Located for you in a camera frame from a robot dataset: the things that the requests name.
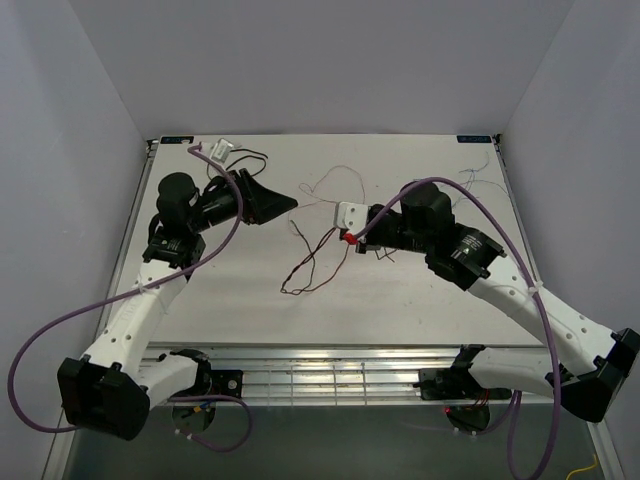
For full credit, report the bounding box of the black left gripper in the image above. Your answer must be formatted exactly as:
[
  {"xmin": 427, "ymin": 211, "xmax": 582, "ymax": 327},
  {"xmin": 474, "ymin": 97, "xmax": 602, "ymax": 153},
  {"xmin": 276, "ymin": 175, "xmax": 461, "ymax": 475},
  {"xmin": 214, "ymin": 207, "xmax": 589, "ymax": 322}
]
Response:
[{"xmin": 188, "ymin": 169, "xmax": 297, "ymax": 234}]

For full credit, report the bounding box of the red-white twisted thin wire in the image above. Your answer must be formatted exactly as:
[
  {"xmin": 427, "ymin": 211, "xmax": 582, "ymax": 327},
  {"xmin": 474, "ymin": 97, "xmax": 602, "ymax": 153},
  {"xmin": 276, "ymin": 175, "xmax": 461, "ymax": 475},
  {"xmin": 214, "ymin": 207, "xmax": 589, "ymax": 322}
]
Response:
[{"xmin": 298, "ymin": 164, "xmax": 366, "ymax": 211}]

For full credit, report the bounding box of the short black cable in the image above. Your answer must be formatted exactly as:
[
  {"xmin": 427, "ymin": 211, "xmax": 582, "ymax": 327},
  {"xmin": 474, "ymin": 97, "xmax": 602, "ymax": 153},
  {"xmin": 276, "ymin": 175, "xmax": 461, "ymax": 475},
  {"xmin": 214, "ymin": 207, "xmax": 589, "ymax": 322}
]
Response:
[{"xmin": 207, "ymin": 147, "xmax": 269, "ymax": 182}]

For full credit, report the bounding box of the red cable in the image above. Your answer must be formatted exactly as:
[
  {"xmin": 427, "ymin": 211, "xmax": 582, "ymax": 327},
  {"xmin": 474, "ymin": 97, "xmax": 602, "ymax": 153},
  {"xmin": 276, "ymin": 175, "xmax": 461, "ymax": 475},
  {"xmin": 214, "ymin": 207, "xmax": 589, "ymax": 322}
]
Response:
[{"xmin": 279, "ymin": 227, "xmax": 354, "ymax": 296}]

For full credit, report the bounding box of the long black cable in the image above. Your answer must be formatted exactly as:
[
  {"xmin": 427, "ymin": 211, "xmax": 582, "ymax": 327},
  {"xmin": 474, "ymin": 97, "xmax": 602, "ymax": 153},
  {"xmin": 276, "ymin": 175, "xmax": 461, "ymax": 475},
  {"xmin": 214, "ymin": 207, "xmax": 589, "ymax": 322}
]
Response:
[{"xmin": 279, "ymin": 217, "xmax": 396, "ymax": 296}]

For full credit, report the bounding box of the blue-white twisted thin wire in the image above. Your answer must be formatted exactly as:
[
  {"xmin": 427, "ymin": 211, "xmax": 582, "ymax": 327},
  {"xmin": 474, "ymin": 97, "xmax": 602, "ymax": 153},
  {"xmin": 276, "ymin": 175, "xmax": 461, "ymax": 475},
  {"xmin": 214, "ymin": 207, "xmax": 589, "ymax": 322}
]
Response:
[{"xmin": 457, "ymin": 150, "xmax": 507, "ymax": 194}]

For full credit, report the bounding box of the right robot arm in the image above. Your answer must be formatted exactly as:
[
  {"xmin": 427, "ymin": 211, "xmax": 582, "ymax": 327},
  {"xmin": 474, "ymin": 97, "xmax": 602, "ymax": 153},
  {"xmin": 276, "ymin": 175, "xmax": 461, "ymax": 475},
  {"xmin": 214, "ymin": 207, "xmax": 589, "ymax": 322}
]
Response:
[{"xmin": 334, "ymin": 181, "xmax": 639, "ymax": 423}]

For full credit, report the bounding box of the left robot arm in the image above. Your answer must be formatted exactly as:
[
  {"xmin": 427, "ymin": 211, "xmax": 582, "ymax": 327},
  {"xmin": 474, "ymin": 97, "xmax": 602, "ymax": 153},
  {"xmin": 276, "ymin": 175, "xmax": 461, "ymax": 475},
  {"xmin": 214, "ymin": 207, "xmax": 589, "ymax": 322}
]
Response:
[{"xmin": 57, "ymin": 169, "xmax": 298, "ymax": 440}]

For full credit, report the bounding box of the blue corner label right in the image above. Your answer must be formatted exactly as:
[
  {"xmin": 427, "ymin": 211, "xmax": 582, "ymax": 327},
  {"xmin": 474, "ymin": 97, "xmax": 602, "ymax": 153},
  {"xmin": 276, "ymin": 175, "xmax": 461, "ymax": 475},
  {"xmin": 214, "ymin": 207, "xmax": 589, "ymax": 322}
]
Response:
[{"xmin": 456, "ymin": 135, "xmax": 493, "ymax": 144}]

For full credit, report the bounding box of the blue corner label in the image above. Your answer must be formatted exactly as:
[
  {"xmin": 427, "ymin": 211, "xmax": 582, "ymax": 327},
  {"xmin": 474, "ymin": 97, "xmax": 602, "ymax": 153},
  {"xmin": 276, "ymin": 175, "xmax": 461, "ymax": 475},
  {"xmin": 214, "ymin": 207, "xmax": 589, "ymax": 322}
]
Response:
[
  {"xmin": 456, "ymin": 135, "xmax": 493, "ymax": 144},
  {"xmin": 160, "ymin": 136, "xmax": 194, "ymax": 145}
]

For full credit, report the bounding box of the blue corner label left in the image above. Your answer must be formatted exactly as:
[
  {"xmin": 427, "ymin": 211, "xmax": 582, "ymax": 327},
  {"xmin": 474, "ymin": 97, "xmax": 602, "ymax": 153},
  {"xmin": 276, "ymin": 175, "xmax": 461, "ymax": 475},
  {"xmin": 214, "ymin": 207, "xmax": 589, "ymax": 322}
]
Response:
[{"xmin": 160, "ymin": 136, "xmax": 194, "ymax": 145}]

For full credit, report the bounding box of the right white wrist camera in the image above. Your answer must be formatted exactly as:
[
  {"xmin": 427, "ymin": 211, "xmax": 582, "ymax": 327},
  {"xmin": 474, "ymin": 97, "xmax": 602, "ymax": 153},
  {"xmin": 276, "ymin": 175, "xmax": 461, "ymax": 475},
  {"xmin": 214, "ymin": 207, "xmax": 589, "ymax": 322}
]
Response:
[{"xmin": 333, "ymin": 202, "xmax": 369, "ymax": 245}]

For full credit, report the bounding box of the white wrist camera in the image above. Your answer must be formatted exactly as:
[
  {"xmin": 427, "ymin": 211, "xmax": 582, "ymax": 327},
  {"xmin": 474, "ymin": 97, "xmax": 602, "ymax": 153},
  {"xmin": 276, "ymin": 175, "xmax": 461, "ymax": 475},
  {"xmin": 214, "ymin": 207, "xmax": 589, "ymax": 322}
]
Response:
[
  {"xmin": 206, "ymin": 138, "xmax": 237, "ymax": 164},
  {"xmin": 333, "ymin": 202, "xmax": 369, "ymax": 245}
]

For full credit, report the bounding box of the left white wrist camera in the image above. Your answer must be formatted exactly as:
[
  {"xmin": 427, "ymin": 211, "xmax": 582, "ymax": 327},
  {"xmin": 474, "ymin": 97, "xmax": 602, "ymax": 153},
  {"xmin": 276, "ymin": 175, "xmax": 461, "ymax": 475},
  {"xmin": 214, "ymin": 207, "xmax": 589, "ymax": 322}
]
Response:
[{"xmin": 206, "ymin": 138, "xmax": 237, "ymax": 164}]

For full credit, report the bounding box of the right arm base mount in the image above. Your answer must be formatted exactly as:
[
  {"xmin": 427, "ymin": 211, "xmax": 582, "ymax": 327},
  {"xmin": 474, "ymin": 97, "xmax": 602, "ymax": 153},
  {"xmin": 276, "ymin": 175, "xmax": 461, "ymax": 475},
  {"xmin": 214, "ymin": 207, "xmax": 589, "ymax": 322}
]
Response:
[{"xmin": 413, "ymin": 369, "xmax": 511, "ymax": 434}]

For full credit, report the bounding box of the aluminium frame rail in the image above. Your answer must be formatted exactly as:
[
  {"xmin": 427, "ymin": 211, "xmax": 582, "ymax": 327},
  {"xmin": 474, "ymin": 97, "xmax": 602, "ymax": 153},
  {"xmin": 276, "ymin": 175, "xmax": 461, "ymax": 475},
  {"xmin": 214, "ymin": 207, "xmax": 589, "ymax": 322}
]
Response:
[{"xmin": 39, "ymin": 342, "xmax": 626, "ymax": 480}]

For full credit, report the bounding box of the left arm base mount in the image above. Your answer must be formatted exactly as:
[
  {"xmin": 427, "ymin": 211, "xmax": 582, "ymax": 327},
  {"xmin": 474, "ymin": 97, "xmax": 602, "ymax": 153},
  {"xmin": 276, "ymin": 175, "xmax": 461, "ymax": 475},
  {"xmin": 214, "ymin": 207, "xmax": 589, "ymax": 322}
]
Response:
[{"xmin": 171, "ymin": 370, "xmax": 244, "ymax": 434}]

